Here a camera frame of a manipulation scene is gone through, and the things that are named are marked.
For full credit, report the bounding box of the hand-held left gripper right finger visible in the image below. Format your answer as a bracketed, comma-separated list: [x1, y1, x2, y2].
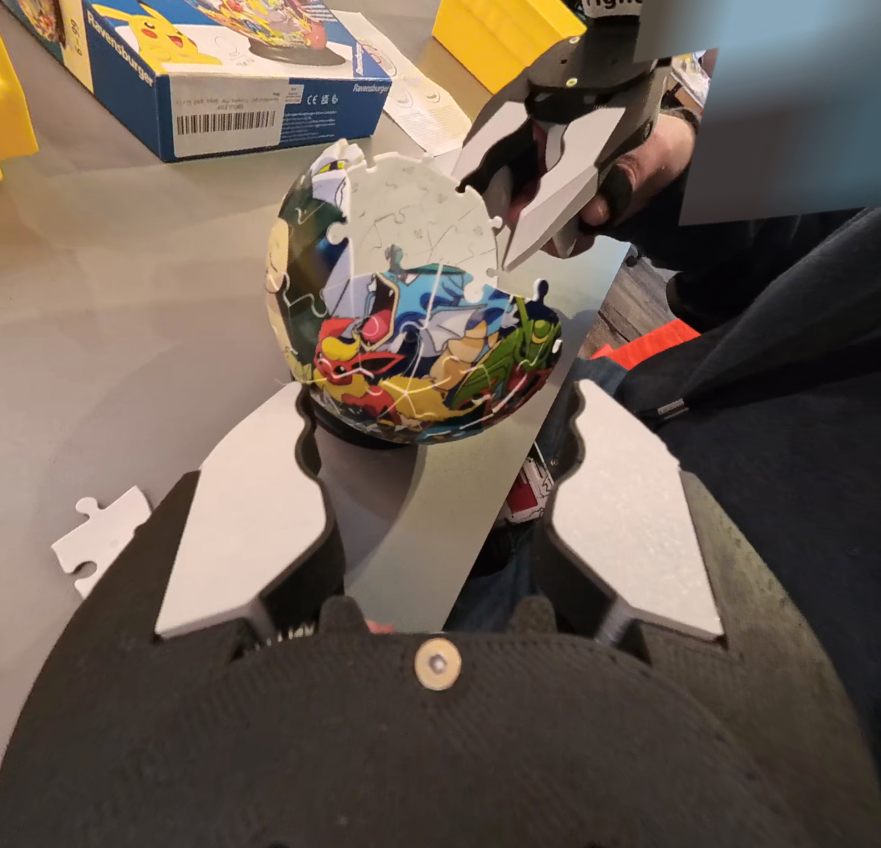
[535, 379, 726, 646]

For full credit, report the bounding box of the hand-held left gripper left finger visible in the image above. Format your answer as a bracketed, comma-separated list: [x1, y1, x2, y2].
[153, 382, 346, 641]

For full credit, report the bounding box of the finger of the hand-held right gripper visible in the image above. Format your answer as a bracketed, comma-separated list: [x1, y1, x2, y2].
[504, 59, 674, 272]
[453, 71, 548, 205]

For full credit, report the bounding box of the colourful cartoon puzzle ball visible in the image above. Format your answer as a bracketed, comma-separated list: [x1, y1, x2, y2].
[265, 138, 567, 447]

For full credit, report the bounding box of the white puzzle piece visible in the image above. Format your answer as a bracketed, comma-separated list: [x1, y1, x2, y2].
[50, 485, 154, 599]

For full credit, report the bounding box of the blue puzzle box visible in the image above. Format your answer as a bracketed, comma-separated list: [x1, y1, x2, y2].
[0, 0, 395, 164]

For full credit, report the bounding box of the person's right hand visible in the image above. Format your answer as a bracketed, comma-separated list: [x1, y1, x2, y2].
[580, 114, 697, 237]

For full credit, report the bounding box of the white instruction sheet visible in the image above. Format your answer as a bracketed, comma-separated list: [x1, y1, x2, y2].
[380, 55, 477, 155]

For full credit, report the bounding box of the yellow plastic bin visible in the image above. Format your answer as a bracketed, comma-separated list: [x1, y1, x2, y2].
[431, 0, 588, 97]
[0, 35, 40, 178]

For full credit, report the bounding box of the red white key tag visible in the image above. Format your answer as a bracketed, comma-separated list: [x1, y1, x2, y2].
[504, 457, 557, 524]

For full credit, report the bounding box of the orange fabric item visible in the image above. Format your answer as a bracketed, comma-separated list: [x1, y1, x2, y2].
[591, 317, 702, 362]

